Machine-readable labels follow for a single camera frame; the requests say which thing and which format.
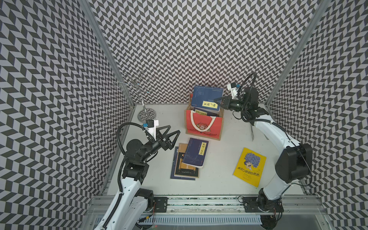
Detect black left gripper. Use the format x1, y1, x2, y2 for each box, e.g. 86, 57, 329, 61
140, 125, 180, 163

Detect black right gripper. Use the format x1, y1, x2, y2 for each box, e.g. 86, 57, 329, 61
213, 96, 248, 112

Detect blue book yellow title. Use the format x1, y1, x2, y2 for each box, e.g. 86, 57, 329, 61
191, 86, 224, 112

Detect blue book barcode back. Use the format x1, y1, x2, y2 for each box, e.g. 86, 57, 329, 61
193, 107, 220, 117

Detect red burlap Christmas bag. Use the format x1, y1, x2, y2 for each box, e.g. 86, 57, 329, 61
185, 94, 224, 140

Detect navy book yellow label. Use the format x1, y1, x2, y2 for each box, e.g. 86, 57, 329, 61
183, 138, 209, 168

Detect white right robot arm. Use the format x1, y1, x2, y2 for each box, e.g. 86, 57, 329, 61
214, 83, 312, 212

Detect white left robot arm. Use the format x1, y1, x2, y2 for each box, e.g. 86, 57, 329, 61
96, 120, 181, 230

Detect stainless steel kitchen tongs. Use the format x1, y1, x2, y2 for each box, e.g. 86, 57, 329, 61
250, 122, 269, 140

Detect brown cover book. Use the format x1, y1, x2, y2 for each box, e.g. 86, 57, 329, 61
173, 143, 199, 180

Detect blue book under brown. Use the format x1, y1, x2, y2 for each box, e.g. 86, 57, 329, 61
170, 147, 195, 181

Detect yellow book blue illustration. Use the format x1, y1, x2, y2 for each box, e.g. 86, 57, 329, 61
233, 148, 266, 188

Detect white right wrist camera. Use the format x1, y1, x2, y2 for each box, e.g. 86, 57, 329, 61
227, 83, 240, 99

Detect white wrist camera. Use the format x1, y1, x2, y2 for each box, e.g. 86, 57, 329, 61
143, 119, 159, 140
227, 83, 240, 99

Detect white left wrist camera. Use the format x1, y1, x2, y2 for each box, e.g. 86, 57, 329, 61
143, 119, 159, 140

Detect chrome wire jewelry stand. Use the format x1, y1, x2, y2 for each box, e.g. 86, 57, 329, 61
115, 71, 157, 123

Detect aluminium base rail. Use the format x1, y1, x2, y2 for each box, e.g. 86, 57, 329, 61
86, 195, 328, 230

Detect right aluminium corner post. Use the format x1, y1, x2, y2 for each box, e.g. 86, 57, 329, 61
265, 0, 332, 106

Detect aluminium corner frame post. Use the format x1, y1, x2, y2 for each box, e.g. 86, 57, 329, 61
78, 0, 135, 107

